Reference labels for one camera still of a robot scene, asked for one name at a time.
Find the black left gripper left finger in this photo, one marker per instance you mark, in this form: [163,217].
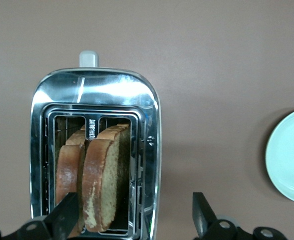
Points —
[52,225]

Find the silver two-slot toaster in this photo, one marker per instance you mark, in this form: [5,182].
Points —
[99,90]

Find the mint green plate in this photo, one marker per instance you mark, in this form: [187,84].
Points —
[289,155]

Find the brown bread slice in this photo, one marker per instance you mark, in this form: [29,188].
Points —
[104,175]
[67,170]

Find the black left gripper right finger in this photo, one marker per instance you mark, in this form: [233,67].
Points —
[211,225]

